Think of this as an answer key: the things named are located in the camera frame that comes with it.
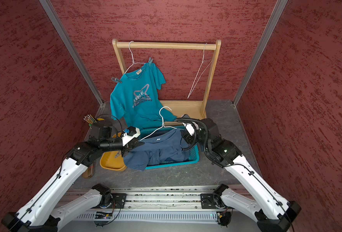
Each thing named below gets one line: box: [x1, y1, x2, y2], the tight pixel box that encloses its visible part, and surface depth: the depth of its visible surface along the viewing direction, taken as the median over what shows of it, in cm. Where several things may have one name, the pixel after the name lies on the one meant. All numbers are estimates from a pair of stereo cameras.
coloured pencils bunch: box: [83, 114, 98, 125], surface depth 91 cm
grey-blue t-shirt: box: [123, 128, 190, 172], surface depth 76 cm
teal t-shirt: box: [109, 62, 177, 131], surface depth 94 cm
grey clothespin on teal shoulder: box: [111, 77, 123, 84], surface depth 71 cm
